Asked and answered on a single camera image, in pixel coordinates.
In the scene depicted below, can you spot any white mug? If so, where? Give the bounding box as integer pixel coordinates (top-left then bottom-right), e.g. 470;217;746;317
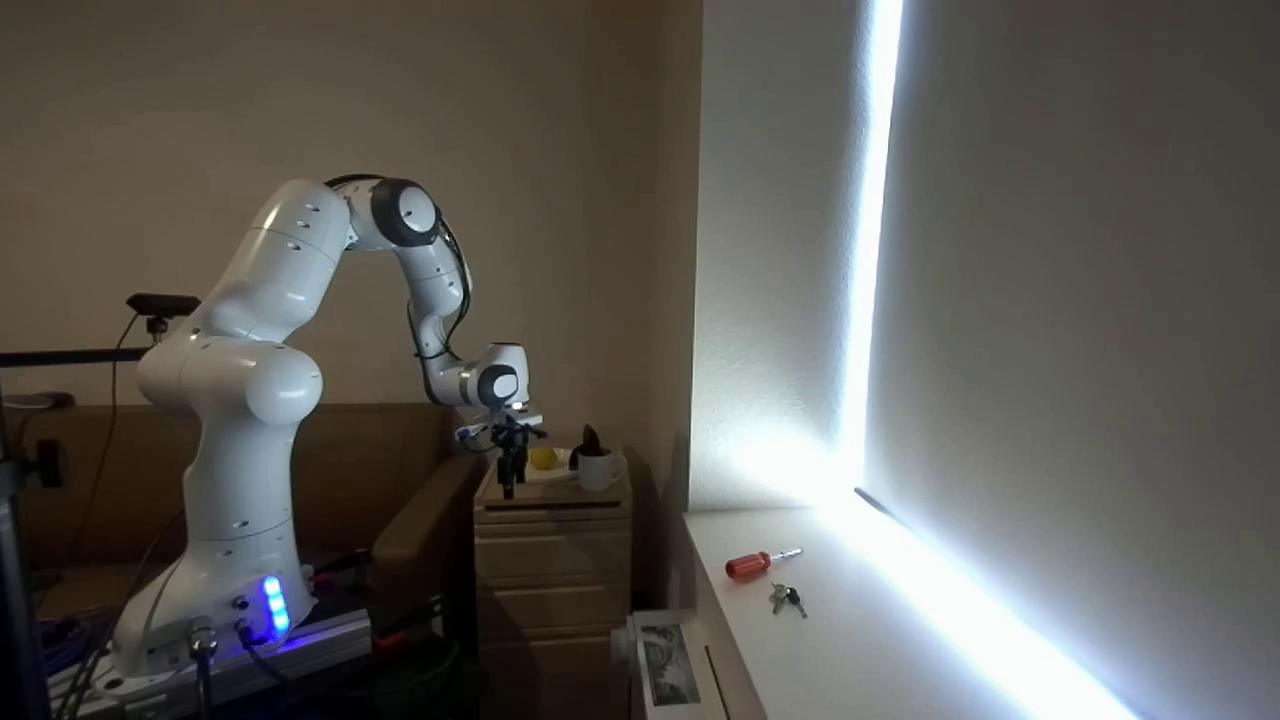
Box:
574;449;627;498

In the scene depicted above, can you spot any white round plate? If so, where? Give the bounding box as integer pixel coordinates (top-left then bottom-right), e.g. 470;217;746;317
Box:
511;454;581;489

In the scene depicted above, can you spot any black camera on stand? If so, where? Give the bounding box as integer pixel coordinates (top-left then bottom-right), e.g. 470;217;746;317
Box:
124;288;205;339

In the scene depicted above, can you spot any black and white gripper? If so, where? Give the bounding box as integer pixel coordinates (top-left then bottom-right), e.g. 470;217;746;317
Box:
457;409;548;505

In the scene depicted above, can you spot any white window sill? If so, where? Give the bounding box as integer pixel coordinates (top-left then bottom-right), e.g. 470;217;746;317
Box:
679;498;1151;720

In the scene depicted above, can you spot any small bunch of keys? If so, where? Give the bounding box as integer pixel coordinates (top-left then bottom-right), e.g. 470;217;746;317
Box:
764;581;813;622

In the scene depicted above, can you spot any black camera boom pole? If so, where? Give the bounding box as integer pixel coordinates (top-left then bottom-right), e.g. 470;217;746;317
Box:
0;342;151;372

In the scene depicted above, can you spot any brown leather armchair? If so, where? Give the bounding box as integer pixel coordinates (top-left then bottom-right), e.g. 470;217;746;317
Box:
0;400;492;637

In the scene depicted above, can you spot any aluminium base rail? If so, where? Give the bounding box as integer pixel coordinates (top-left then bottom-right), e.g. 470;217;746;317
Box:
46;604;380;717

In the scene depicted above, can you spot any black tool in mug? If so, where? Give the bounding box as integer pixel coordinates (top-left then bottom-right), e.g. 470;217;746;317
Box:
569;418;610;473

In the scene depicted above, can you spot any light wooden nightstand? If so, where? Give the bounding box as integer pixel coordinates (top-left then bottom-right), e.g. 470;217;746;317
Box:
474;451;639;720

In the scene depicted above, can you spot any wooden nightstand drawer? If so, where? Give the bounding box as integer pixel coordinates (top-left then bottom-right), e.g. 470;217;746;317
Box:
476;505;638;546

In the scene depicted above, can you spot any red-handled screwdriver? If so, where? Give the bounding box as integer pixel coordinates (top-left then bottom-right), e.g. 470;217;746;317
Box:
720;540;809;582

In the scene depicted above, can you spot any grey window roller blind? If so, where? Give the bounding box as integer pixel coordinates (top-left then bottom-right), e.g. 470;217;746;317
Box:
862;0;1280;720

